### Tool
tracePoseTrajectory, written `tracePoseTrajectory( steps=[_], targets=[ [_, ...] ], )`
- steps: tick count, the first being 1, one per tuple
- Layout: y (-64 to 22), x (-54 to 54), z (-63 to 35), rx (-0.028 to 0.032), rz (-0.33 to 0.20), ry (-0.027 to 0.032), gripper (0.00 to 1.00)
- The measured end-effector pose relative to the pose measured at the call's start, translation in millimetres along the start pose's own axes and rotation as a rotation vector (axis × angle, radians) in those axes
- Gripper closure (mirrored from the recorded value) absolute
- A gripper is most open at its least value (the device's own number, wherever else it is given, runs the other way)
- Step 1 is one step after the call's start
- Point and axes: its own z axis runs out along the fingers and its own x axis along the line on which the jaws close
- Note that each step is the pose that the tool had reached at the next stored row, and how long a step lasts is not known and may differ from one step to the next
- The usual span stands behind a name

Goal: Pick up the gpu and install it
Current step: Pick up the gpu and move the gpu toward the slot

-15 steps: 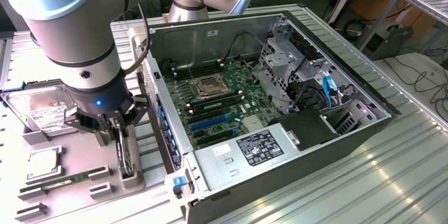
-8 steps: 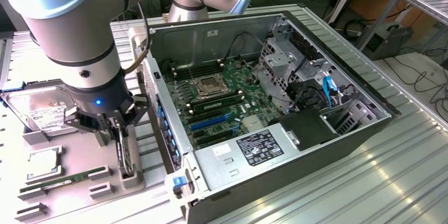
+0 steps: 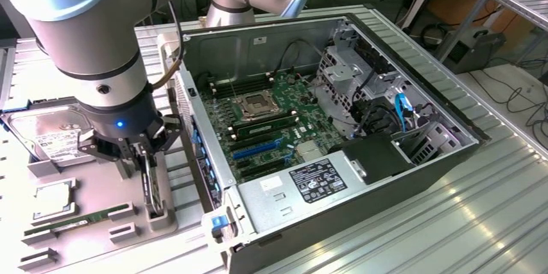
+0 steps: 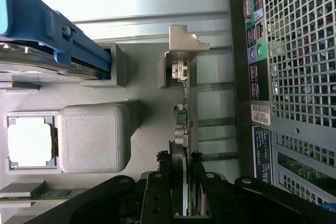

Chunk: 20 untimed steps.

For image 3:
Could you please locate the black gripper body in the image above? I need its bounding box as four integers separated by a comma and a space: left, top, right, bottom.
80, 92, 167, 144

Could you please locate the graphics card with metal bracket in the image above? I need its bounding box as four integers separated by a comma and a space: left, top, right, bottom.
139, 145, 167, 218

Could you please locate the silver hard disk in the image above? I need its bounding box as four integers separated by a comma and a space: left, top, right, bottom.
1, 103, 97, 167

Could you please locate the grey parts rack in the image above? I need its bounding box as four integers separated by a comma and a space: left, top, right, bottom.
16, 139, 181, 271

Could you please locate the blue expansion slot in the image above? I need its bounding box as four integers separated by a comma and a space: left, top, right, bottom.
231, 141, 280, 160

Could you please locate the silver CPU chip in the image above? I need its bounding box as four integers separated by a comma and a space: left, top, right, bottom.
32, 185, 73, 216

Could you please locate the CPU socket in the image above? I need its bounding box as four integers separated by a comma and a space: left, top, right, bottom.
231, 92, 280, 121

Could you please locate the green RAM stick in slot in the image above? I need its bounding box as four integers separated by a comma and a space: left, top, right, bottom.
235, 118, 299, 137

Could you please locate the hard drive with blue caddy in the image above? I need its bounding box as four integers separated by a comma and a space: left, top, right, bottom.
0, 96, 83, 127

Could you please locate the green motherboard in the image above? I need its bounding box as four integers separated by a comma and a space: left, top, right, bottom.
199, 71, 348, 185

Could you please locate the blue case latch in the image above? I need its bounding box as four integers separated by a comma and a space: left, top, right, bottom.
209, 214, 228, 233

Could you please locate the silver chipset heatsink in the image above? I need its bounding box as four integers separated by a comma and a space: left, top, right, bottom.
295, 142, 327, 163

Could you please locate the grey power supply unit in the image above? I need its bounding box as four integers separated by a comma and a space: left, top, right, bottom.
235, 150, 417, 235

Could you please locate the metal disk bay cage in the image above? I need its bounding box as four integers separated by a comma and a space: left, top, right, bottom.
316, 46, 375, 127

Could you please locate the black plastic shroud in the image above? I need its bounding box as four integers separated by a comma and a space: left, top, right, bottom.
327, 132, 417, 185

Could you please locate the open black PC case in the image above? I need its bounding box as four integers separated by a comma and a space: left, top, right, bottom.
157, 12, 492, 274

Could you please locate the black box on floor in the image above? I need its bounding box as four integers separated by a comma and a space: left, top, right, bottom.
443, 28, 507, 74

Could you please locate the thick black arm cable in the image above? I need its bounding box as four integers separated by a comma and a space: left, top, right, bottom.
149, 0, 192, 92

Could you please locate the black wire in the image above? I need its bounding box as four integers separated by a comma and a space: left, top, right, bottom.
275, 39, 321, 76

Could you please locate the blue wire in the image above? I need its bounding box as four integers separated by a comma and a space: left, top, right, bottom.
395, 92, 415, 133

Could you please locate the metal frame table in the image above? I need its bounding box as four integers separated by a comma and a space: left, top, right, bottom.
440, 0, 548, 63

